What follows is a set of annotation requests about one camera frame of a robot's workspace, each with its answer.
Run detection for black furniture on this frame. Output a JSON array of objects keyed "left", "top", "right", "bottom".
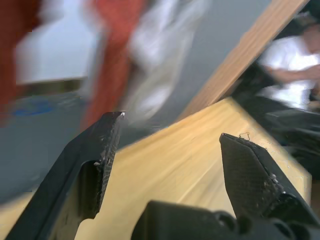
[{"left": 231, "top": 61, "right": 320, "bottom": 177}]

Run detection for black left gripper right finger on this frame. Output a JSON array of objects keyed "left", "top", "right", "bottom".
[{"left": 219, "top": 132, "right": 320, "bottom": 227}]

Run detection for red upright post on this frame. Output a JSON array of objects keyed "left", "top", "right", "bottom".
[
  {"left": 0, "top": 0, "right": 47, "bottom": 127},
  {"left": 81, "top": 0, "right": 150, "bottom": 132}
]

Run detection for white board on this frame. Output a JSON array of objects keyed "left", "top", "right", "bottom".
[{"left": 15, "top": 14, "right": 102, "bottom": 86}]

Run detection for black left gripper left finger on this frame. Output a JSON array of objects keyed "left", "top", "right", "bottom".
[{"left": 4, "top": 111, "right": 127, "bottom": 240}]

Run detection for light wooden beam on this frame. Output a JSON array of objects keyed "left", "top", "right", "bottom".
[{"left": 174, "top": 0, "right": 311, "bottom": 123}]

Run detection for person in white shirt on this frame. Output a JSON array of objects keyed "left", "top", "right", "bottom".
[{"left": 257, "top": 12, "right": 320, "bottom": 111}]

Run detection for white hanging cloth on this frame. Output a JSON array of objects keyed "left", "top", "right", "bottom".
[{"left": 122, "top": 0, "right": 210, "bottom": 126}]

